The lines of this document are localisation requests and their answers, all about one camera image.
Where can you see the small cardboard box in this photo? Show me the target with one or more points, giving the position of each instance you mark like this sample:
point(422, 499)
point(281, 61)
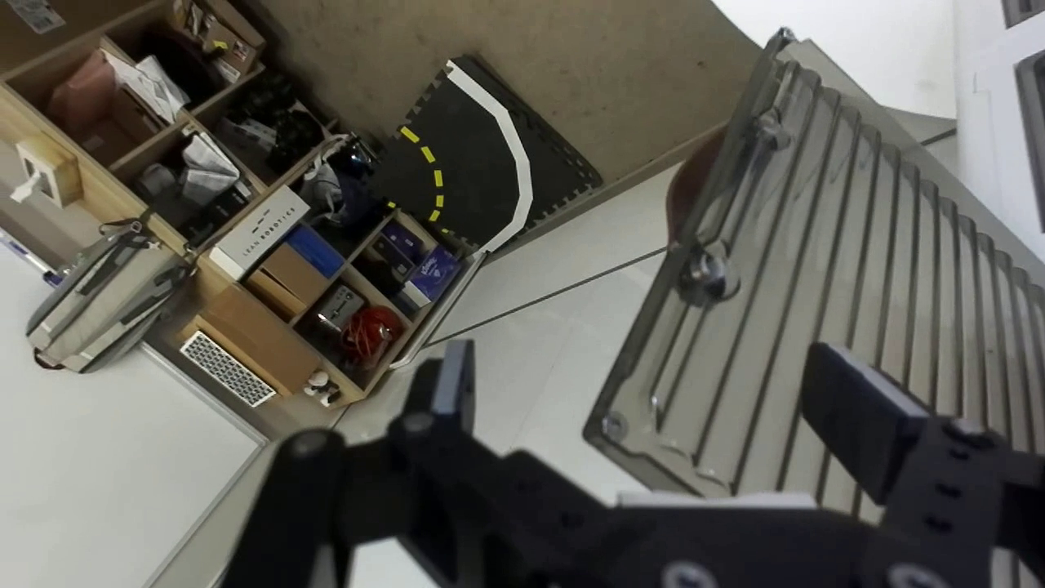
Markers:
point(286, 284)

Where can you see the wooden storage shelf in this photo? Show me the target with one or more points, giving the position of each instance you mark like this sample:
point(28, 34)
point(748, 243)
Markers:
point(110, 184)

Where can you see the small wooden block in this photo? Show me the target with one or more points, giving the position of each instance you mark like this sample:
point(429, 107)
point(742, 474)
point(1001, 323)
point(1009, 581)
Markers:
point(51, 169)

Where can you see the silver keyboard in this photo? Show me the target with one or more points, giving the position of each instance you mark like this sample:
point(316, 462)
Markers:
point(228, 370)

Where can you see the red item in shelf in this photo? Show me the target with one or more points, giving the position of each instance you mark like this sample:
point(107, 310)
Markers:
point(376, 330)

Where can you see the white printed box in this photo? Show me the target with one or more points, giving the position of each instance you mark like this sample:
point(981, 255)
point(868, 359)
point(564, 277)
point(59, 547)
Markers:
point(261, 229)

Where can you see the blue box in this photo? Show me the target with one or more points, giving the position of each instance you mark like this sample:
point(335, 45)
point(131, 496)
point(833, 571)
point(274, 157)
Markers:
point(316, 249)

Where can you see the flat cardboard box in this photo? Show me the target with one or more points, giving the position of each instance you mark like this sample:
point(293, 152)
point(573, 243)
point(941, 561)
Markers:
point(295, 354)

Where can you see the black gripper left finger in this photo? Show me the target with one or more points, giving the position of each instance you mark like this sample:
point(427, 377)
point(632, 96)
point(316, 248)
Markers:
point(446, 392)

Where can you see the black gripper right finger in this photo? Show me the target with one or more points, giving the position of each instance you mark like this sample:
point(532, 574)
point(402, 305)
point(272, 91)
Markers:
point(860, 420)

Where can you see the black foam floor mat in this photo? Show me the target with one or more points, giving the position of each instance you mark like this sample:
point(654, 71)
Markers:
point(467, 152)

